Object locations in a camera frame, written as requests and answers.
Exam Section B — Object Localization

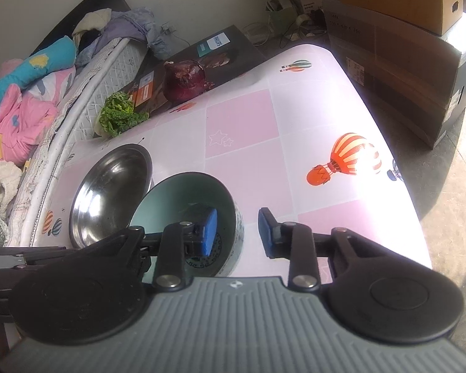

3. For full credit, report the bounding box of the green leaf lettuce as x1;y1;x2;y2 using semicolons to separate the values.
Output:
96;92;151;138

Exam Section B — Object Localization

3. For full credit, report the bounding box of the green ceramic bowl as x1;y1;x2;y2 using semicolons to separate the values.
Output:
129;173;244;279

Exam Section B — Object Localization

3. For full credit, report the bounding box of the small green box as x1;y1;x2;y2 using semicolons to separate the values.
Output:
266;0;298;29

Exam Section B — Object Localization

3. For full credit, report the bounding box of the lavender clothing pile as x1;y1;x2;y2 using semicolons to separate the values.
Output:
75;7;176;67

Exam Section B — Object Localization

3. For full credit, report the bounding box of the teal blanket with yellow print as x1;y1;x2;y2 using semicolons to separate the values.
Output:
0;35;78;126

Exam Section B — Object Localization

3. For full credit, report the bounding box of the white cable bundle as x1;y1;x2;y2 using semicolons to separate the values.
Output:
241;21;273;46

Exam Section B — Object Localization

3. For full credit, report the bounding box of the pink printed blanket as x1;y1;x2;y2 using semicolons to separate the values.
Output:
0;59;77;168

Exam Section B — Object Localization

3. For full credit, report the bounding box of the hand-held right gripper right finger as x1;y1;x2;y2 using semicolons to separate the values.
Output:
257;207;377;292

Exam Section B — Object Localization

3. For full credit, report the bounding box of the cream cloth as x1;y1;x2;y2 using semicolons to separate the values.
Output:
72;8;113;42

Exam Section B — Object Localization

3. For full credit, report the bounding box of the deep stainless steel bowl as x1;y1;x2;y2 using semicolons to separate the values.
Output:
69;143;154;250

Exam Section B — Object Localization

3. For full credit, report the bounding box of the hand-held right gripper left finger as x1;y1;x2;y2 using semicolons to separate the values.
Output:
86;207;219;292

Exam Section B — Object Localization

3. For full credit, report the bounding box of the large dark cardboard box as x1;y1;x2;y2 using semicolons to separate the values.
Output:
322;0;466;149

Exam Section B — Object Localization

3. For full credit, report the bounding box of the pink balloon print tablecloth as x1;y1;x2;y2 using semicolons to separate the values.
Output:
31;43;434;280

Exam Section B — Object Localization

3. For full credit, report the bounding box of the white fluffy cloth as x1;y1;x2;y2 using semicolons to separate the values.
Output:
0;161;23;219

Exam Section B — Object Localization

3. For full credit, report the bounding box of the open brown cardboard box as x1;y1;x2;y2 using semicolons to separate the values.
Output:
333;0;465;36

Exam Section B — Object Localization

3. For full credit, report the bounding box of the dark wooden headboard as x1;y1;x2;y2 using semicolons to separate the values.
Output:
30;0;132;57

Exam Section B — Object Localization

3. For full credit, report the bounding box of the dark printed flat box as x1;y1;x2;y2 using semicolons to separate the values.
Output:
129;25;265;120

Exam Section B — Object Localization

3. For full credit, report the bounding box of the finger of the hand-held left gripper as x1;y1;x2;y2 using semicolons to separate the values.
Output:
0;246;67;269

